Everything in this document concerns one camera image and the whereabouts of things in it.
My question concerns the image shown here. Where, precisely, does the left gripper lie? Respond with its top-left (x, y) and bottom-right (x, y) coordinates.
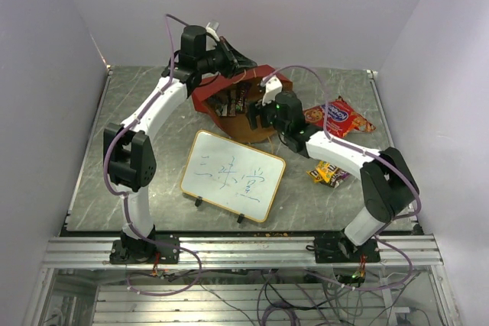
top-left (200, 37), bottom-right (260, 81)

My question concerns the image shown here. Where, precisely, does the red paper bag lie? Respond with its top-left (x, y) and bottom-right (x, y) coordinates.
top-left (191, 65), bottom-right (275, 144)

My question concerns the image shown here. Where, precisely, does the red chips bag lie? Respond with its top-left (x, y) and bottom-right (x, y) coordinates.
top-left (303, 95), bottom-right (376, 138)

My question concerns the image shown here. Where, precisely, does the yellow m&m's packet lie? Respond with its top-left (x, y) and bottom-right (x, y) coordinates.
top-left (307, 161), bottom-right (337, 184)

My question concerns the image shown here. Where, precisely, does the purple candy packet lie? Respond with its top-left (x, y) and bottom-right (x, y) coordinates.
top-left (325, 167), bottom-right (350, 189)

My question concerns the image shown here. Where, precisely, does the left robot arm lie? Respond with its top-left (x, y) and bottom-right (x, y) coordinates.
top-left (103, 21), bottom-right (257, 263)

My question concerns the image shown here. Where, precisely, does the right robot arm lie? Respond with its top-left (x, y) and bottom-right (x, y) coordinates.
top-left (246, 92), bottom-right (421, 262)

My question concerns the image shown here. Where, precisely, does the small whiteboard with stand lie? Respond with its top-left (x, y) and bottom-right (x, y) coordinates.
top-left (180, 130), bottom-right (286, 223)

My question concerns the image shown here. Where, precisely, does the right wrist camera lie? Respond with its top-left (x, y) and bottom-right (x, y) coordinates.
top-left (260, 76), bottom-right (283, 106)

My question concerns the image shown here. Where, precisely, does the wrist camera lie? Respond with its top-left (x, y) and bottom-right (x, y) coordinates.
top-left (206, 21), bottom-right (220, 43)
top-left (260, 76), bottom-right (283, 106)

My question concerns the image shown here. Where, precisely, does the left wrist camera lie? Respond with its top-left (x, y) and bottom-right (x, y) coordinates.
top-left (206, 21), bottom-right (220, 43)

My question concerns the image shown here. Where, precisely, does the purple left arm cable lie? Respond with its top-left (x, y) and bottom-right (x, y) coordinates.
top-left (103, 13), bottom-right (202, 296)

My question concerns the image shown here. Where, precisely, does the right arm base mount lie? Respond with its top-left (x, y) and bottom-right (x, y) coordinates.
top-left (306, 232), bottom-right (381, 263)

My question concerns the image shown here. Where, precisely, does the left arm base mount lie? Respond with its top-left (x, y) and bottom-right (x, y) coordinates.
top-left (109, 232), bottom-right (180, 265)

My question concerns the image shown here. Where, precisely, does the aluminium rail frame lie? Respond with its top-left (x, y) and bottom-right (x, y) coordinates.
top-left (23, 235), bottom-right (461, 325)

